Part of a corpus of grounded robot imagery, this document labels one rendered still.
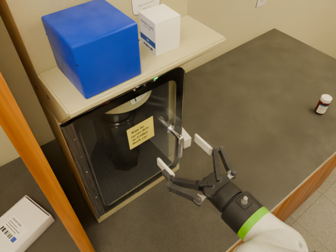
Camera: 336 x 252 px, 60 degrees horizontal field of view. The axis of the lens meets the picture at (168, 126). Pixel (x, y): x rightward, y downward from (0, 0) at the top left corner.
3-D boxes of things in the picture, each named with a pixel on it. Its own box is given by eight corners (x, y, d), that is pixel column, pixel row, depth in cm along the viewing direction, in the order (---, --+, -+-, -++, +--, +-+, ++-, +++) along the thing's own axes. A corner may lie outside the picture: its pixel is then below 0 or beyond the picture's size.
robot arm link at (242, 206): (233, 241, 70) (258, 219, 74) (242, 221, 62) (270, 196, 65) (215, 222, 73) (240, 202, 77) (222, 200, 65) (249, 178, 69)
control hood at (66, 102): (53, 117, 54) (34, 74, 47) (185, 54, 67) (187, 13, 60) (81, 156, 48) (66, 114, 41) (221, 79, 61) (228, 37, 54)
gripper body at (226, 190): (247, 185, 70) (220, 160, 75) (222, 206, 67) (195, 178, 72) (241, 200, 76) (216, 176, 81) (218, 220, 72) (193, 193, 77)
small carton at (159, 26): (140, 43, 53) (138, 11, 48) (163, 34, 55) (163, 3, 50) (156, 56, 50) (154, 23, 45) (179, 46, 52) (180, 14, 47)
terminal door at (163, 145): (98, 215, 85) (61, 123, 56) (178, 162, 98) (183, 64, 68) (99, 217, 85) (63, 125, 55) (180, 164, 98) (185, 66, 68)
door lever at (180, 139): (173, 144, 87) (166, 149, 86) (173, 123, 80) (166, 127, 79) (184, 156, 84) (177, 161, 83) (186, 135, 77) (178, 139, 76)
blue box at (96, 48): (57, 68, 48) (39, 15, 41) (110, 46, 52) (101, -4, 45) (86, 100, 42) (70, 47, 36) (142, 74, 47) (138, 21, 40)
